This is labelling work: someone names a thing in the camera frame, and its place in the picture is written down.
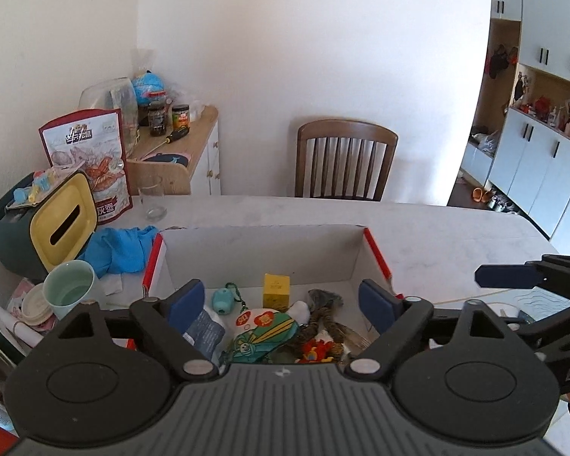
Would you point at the orange slipper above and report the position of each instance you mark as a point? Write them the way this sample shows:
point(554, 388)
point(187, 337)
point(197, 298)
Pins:
point(477, 194)
point(487, 196)

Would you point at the blue globe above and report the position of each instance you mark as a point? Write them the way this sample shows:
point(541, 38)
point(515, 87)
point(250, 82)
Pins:
point(148, 86)

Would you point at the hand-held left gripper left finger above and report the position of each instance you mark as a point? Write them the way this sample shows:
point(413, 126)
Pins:
point(187, 301)

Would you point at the clear plastic container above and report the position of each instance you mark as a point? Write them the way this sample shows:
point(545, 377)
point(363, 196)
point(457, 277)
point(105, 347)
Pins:
point(107, 99)

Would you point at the brown wooden slat-back chair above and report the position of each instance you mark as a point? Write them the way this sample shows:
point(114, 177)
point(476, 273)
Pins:
point(344, 161)

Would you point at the small yellow box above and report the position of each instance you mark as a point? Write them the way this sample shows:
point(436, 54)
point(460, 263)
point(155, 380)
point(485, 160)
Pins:
point(276, 292)

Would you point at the red cardboard box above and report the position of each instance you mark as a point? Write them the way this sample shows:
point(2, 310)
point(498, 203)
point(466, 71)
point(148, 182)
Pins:
point(266, 256)

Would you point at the light green mug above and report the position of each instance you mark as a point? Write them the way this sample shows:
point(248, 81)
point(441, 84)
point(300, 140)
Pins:
point(69, 289)

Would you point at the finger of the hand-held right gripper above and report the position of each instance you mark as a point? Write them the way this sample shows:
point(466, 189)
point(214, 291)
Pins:
point(503, 275)
point(560, 327)

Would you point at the red and white snack bag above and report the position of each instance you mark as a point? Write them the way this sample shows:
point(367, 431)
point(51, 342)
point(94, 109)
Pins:
point(83, 152)

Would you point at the white wooden-top sideboard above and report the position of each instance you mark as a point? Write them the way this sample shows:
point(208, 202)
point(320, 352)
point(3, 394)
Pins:
point(204, 152)

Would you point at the clear pack of small toys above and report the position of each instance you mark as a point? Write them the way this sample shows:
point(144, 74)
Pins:
point(40, 185)

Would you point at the white packet with red label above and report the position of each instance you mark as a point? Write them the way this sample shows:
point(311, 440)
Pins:
point(259, 319)

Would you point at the yellow and dark tissue box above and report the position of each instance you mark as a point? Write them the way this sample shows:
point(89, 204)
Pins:
point(61, 218)

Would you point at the red teapot ornament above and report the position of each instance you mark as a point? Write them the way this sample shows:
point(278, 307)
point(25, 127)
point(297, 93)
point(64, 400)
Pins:
point(543, 104)

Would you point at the stack of small cream bowls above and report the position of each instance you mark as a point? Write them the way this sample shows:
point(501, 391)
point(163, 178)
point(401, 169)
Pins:
point(35, 306)

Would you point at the clear plastic bag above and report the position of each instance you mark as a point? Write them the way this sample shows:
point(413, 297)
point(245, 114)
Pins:
point(187, 99)

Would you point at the jar with orange label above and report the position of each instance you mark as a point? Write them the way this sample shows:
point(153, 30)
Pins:
point(181, 118)

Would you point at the rolled white paper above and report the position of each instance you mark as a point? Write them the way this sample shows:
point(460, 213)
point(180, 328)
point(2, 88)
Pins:
point(16, 325)

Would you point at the green painted sachet with tassel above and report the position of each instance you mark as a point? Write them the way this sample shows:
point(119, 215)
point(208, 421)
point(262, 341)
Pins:
point(261, 337)

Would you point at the large white wall cabinet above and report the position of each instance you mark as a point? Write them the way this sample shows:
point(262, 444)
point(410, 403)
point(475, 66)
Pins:
point(541, 128)

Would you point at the dark glass jar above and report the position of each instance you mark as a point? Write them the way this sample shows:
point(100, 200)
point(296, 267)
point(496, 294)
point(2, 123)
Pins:
point(157, 121)

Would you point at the black and yellow screwdriver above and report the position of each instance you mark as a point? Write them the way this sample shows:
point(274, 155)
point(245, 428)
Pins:
point(173, 135)

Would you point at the clear drinking glass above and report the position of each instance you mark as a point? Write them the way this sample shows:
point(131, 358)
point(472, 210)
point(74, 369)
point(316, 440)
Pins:
point(152, 199)

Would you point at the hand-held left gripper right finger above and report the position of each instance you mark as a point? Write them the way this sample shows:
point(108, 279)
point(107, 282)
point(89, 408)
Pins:
point(377, 304)

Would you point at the blue cloth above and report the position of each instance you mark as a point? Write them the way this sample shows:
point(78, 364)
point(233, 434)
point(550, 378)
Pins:
point(118, 249)

